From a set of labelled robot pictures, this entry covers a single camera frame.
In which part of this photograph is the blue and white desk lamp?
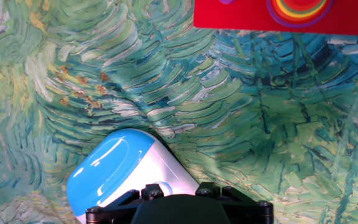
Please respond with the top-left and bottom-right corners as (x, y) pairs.
(66, 128), (201, 224)

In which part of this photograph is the painted landscape tablecloth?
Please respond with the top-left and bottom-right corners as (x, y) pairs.
(0, 0), (358, 224)

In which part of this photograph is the rainbow ring stack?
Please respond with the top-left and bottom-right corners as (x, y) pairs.
(265, 0), (335, 29)

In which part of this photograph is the red peg board toy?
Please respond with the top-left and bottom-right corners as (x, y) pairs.
(193, 0), (358, 37)

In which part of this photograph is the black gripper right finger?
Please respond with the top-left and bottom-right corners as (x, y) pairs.
(196, 182), (274, 224)

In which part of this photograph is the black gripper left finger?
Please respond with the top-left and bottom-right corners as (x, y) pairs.
(85, 183), (165, 224)

